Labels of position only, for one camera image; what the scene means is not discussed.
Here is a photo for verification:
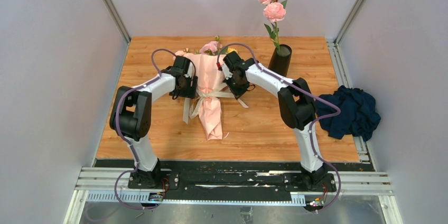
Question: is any cream printed ribbon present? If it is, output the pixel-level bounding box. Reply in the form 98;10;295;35
182;83;249;124

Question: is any pink paper bouquet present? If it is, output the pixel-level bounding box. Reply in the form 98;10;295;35
175;36;233;140

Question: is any black cylindrical vase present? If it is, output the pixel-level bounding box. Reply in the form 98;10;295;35
268;44;292;77

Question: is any pink rose stem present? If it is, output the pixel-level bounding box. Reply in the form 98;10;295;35
258;0;290;57

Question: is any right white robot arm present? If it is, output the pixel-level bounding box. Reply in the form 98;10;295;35
217;52;328;191

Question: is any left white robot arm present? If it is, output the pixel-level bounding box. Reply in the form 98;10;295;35
109;56;198;189

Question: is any dark blue cloth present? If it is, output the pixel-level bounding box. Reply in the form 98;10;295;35
319;86;381;142

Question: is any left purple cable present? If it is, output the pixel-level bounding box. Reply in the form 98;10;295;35
114;48;197;210

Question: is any purple cable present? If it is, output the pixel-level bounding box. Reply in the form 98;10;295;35
216;42;342;212
114;48;197;210

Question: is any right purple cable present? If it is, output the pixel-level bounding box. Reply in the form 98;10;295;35
216;42;342;212

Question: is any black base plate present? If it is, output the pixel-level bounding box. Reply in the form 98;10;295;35
94;158;375;203

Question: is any aluminium frame rail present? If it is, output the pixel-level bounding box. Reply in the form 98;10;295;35
64;167;403;223

